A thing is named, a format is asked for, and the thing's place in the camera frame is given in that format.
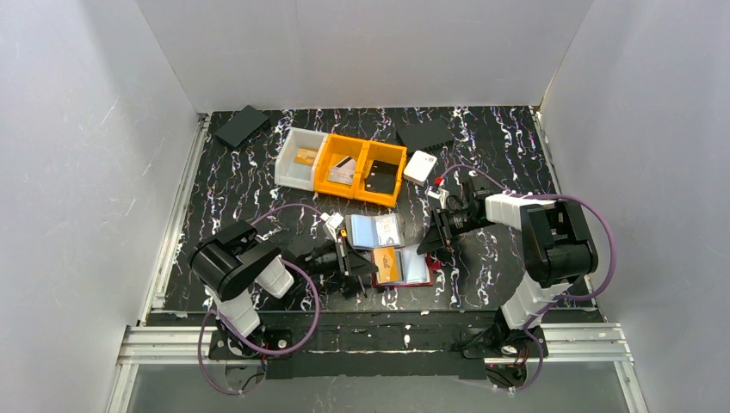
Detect gold card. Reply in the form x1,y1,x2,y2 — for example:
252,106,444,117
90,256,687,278
373,247,402,284
294,147,319,166

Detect red card holder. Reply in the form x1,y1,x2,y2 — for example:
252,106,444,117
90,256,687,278
371,245,439,287

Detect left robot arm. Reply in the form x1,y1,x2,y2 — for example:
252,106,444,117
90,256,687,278
189,221,377,341

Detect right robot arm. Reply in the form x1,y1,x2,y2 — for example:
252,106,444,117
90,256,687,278
418,179,598,346

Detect black card in bin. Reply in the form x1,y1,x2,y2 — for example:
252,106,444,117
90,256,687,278
364,160,399,194

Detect silver VIP card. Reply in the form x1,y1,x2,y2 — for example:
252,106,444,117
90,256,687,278
327,157,357,186

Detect yellow bin with black card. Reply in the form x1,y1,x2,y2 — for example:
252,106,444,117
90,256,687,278
353,140,407,207

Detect gold card in white bin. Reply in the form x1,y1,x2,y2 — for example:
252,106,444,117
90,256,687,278
294,147,319,166

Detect yellow bin with silver card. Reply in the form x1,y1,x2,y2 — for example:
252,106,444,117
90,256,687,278
313,134,364,199

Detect black yellow screwdriver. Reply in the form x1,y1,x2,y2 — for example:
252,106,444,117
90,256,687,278
358,277,368,299

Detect white small box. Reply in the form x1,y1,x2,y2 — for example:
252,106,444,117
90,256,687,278
403,151,437,186

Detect white plastic bin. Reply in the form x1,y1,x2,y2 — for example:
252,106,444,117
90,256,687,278
275,127,328,192

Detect black flat box right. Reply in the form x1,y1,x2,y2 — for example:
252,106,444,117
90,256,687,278
395,120,455,154

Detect black flat box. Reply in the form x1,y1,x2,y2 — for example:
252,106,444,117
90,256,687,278
395,120,455,154
213,105,270,149

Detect black flat box left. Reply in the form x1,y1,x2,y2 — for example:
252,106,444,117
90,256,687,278
213,105,270,149

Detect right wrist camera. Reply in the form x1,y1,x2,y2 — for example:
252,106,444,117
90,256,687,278
427,176,450,209

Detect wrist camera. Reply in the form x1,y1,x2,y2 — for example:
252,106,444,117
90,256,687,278
427,176,450,209
320,213,344,240

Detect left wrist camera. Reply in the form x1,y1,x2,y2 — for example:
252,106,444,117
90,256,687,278
320,213,344,240

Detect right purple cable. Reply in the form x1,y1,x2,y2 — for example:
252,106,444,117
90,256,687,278
442,165,618,393

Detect aluminium table rail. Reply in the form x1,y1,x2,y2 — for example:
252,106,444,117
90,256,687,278
106,114,212,412

